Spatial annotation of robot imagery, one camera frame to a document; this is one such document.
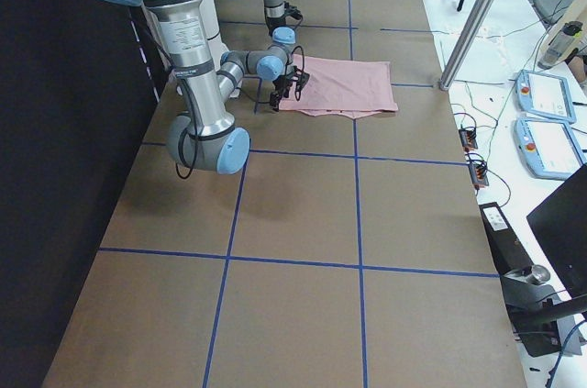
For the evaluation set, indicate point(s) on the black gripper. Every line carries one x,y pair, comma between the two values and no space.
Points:
278,24
281,86

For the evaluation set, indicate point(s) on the pink Snoopy t-shirt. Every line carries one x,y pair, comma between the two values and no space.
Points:
353,89

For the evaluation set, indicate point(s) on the upper orange connector board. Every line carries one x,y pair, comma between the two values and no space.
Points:
468,139

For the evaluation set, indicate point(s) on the orange connector board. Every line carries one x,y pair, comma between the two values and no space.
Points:
468,139
478,170

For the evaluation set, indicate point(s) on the lower orange connector board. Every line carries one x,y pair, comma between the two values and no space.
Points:
478,170

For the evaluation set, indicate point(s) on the upper teach pendant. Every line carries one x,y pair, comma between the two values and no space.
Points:
544,95

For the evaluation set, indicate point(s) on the teach pendant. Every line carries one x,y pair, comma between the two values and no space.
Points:
544,95
548,147

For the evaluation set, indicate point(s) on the lower teach pendant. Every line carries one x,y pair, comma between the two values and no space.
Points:
548,147

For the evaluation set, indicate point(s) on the black box with label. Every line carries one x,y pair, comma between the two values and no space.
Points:
507,250

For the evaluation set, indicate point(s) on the clear water bottle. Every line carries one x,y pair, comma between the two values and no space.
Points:
561,42

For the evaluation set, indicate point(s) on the black monitor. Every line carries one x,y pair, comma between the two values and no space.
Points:
559,226

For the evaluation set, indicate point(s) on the black clamp with metal knob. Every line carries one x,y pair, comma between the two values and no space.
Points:
544,323

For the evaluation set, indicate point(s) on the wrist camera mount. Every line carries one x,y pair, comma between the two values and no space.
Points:
292,11
297,79

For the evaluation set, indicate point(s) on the aluminium frame post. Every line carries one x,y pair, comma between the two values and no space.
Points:
457,57

